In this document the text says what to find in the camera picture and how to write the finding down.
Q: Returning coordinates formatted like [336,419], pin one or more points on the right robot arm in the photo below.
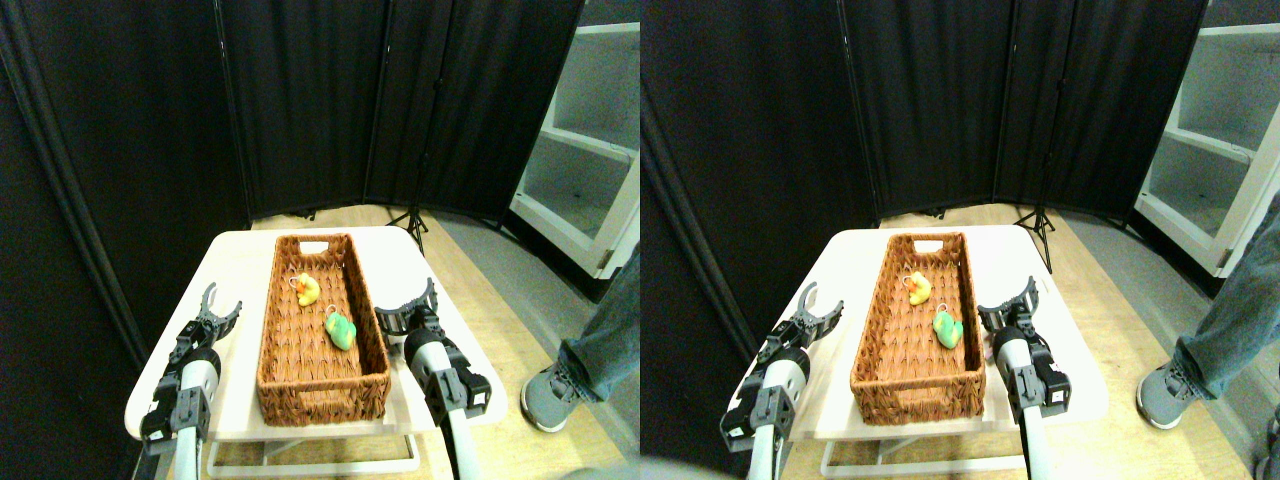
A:
[1033,450]
[457,450]

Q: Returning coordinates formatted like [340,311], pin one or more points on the low white table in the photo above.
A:
[240,250]
[850,250]

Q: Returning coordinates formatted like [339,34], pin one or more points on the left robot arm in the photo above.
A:
[785,378]
[197,378]

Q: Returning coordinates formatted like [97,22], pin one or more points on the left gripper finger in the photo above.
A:
[228,317]
[804,303]
[830,321]
[206,304]

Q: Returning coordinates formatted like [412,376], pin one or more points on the light green toy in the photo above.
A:
[948,331]
[341,333]

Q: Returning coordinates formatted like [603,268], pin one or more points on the yellow duck toy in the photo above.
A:
[918,290]
[307,291]

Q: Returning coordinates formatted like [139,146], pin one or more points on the black curtain stand foot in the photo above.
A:
[936,214]
[303,216]

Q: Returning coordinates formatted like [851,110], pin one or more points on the brown wicker basket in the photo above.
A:
[320,395]
[920,395]

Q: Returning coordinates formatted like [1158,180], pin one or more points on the black tripod stand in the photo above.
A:
[412,228]
[1038,225]

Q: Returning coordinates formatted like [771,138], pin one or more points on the white shelf unit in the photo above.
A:
[600,148]
[1215,145]

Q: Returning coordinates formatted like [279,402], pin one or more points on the person's legs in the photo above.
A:
[1230,330]
[600,350]

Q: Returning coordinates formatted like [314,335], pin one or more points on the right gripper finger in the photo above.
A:
[1026,298]
[392,320]
[425,300]
[994,318]

